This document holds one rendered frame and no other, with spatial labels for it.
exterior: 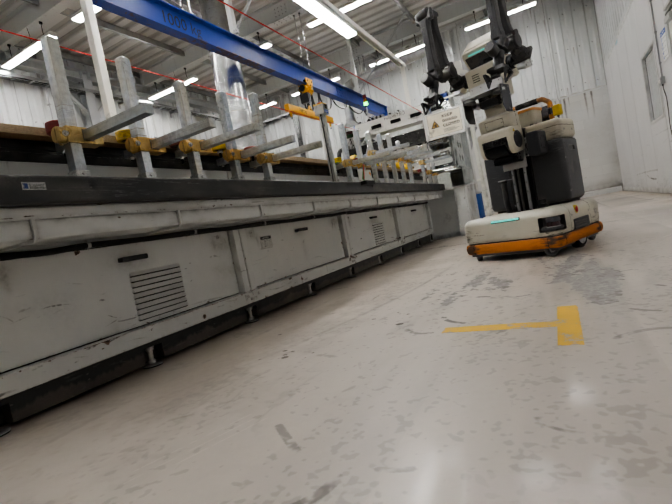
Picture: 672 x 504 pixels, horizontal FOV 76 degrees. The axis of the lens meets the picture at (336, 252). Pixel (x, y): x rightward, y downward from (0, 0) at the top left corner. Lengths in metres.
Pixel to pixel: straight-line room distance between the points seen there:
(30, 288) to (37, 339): 0.16
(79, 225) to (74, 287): 0.30
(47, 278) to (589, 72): 11.69
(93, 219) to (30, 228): 0.19
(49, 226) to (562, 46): 11.78
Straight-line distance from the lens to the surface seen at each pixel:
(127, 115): 1.42
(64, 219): 1.51
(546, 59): 12.36
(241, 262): 2.28
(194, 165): 1.87
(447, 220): 5.91
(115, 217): 1.60
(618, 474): 0.76
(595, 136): 12.03
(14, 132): 1.68
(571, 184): 3.07
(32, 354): 1.68
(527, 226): 2.80
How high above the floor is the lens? 0.40
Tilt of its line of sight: 3 degrees down
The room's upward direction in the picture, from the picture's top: 11 degrees counter-clockwise
